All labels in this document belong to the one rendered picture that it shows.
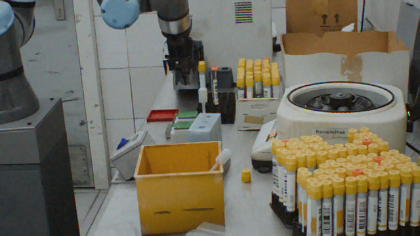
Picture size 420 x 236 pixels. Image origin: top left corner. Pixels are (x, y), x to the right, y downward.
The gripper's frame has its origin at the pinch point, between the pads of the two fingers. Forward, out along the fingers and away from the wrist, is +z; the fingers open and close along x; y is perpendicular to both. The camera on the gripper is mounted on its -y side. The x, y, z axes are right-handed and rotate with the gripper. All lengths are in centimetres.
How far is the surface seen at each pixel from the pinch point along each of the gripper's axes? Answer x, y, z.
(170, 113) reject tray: -2.3, 14.9, -3.3
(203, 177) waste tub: 11, 62, -41
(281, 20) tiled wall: 30, -117, 80
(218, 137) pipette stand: 11, 42, -26
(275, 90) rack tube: 22.7, 21.2, -16.6
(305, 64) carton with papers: 29.7, 13.0, -16.2
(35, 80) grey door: -90, -101, 97
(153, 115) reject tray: -6.3, 15.8, -3.9
